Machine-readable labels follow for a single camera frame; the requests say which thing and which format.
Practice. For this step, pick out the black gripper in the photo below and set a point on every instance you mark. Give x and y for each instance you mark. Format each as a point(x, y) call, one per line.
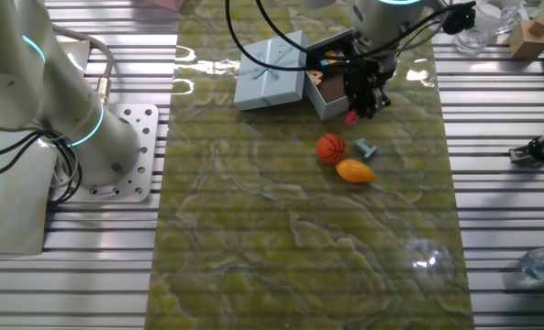
point(368, 73)

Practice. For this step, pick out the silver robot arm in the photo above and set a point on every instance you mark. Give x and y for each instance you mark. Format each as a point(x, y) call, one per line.
point(24, 82)

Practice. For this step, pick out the large wooden cube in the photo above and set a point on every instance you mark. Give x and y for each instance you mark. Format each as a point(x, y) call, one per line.
point(526, 46)

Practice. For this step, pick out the silver robot mounting plate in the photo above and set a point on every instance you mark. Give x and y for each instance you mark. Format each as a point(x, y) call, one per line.
point(145, 151)

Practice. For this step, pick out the yellow orange toy mango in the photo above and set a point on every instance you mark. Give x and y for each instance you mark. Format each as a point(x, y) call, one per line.
point(355, 171)

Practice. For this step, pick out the orange toy basketball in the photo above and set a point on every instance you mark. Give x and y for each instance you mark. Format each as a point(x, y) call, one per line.
point(330, 148)

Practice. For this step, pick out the gold metallic toy block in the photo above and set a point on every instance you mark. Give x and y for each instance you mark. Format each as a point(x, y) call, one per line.
point(331, 56)

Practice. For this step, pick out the small wooden cube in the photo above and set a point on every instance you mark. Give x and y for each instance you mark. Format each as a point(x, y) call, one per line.
point(541, 25)

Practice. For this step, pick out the small grey toy block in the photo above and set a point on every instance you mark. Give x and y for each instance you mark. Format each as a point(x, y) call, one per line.
point(366, 148)

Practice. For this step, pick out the light blue gift box lid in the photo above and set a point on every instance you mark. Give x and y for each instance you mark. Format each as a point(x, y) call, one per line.
point(264, 87)

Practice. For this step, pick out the clear glass mug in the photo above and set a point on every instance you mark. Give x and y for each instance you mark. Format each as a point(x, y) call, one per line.
point(505, 18)

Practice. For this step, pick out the small pink toy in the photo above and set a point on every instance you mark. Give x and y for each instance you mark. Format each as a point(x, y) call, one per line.
point(350, 117)

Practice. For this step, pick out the light blue gift box base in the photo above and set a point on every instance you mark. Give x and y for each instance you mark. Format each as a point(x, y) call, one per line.
point(331, 107)

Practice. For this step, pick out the pink flat object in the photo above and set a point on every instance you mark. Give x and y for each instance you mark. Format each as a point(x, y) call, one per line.
point(168, 3)

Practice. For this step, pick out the green marble pattern mat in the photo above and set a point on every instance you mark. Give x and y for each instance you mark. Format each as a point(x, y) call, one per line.
point(299, 229)

